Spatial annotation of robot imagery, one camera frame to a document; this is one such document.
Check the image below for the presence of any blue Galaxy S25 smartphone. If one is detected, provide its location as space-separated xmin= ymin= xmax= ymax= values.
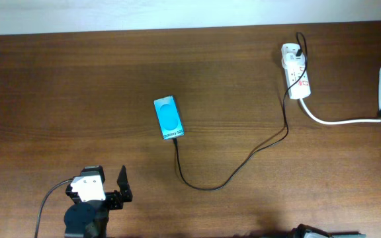
xmin=153 ymin=96 xmax=185 ymax=140

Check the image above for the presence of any black USB charging cable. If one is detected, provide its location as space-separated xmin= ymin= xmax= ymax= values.
xmin=172 ymin=31 xmax=309 ymax=192

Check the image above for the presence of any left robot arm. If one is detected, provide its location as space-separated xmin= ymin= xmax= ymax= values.
xmin=63 ymin=165 xmax=133 ymax=238

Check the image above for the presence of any white USB charger adapter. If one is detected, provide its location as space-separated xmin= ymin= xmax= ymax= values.
xmin=282 ymin=52 xmax=306 ymax=69

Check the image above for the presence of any white power strip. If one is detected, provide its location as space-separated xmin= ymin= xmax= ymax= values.
xmin=281 ymin=43 xmax=311 ymax=100

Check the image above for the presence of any white power strip cord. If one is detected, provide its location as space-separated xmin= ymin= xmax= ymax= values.
xmin=298 ymin=58 xmax=381 ymax=126

